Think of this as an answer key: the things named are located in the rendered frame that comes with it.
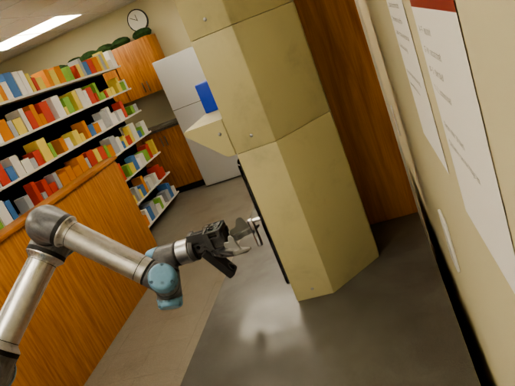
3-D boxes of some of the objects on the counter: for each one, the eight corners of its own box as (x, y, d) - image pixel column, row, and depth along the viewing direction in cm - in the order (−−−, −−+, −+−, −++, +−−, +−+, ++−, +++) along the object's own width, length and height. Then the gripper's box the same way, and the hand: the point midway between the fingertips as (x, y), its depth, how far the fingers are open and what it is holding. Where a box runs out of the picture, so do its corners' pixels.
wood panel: (417, 208, 166) (273, -268, 124) (418, 211, 163) (271, -274, 121) (283, 244, 179) (113, -175, 137) (282, 248, 176) (109, -178, 135)
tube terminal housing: (375, 230, 163) (298, 1, 140) (382, 282, 133) (287, 1, 110) (305, 248, 169) (221, 33, 146) (297, 302, 140) (190, 42, 117)
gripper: (175, 250, 135) (241, 231, 129) (195, 220, 153) (253, 203, 147) (188, 276, 137) (252, 259, 132) (206, 243, 155) (263, 227, 150)
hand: (257, 237), depth 140 cm, fingers open, 14 cm apart
